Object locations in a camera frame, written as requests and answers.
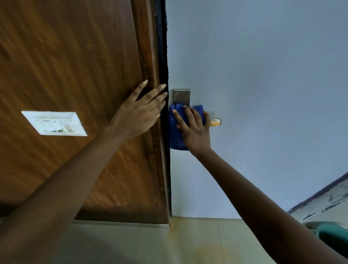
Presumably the person's right hand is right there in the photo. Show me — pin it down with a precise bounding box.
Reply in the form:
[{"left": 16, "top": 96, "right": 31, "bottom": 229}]
[{"left": 172, "top": 106, "right": 213, "bottom": 158}]

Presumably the blue cleaning cloth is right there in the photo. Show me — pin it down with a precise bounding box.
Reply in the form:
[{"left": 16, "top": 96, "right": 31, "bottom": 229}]
[{"left": 168, "top": 104, "right": 206, "bottom": 151}]

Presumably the brown wooden panel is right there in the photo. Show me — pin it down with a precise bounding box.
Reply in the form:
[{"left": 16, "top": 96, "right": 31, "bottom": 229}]
[{"left": 0, "top": 0, "right": 171, "bottom": 225}]

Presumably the person's right forearm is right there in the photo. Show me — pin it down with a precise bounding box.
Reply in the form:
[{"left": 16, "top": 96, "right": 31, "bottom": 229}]
[{"left": 194, "top": 149, "right": 348, "bottom": 264}]

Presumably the teal plastic chair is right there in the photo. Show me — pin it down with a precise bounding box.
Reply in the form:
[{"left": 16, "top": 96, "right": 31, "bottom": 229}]
[{"left": 304, "top": 221, "right": 348, "bottom": 259}]

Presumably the pale grey door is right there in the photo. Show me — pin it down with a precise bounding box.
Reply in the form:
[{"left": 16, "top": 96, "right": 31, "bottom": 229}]
[{"left": 165, "top": 0, "right": 348, "bottom": 220}]

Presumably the person's left forearm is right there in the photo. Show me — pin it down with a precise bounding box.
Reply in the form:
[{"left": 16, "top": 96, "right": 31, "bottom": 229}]
[{"left": 0, "top": 127, "right": 126, "bottom": 264}]

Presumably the person's left hand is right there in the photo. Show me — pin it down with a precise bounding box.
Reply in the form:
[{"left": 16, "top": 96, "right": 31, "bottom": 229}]
[{"left": 108, "top": 79, "right": 168, "bottom": 141}]

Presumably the black door seal strip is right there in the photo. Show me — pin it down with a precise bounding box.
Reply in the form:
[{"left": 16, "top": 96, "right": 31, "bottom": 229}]
[{"left": 154, "top": 0, "right": 172, "bottom": 216}]

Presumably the metal door handle plate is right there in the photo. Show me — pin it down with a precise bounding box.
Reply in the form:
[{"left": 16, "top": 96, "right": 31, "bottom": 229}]
[{"left": 173, "top": 89, "right": 191, "bottom": 108}]

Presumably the white switch plate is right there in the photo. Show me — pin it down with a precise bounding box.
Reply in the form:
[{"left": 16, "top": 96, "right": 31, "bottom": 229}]
[{"left": 21, "top": 111, "right": 88, "bottom": 137}]

